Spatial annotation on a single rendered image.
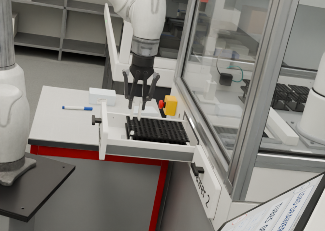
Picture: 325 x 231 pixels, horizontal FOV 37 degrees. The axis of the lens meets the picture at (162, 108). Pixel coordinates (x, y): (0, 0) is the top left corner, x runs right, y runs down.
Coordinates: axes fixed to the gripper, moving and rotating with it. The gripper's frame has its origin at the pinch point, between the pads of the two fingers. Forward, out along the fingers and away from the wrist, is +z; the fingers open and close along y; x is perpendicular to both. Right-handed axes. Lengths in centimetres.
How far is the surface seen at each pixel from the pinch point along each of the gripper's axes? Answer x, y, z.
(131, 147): -4.6, -0.4, 12.7
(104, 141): -6.3, -10.0, 10.3
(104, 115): 8.1, -10.3, 6.6
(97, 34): 434, -2, 74
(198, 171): -24.6, 19.0, 9.4
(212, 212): -37.6, 21.9, 15.9
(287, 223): -89, 17, -16
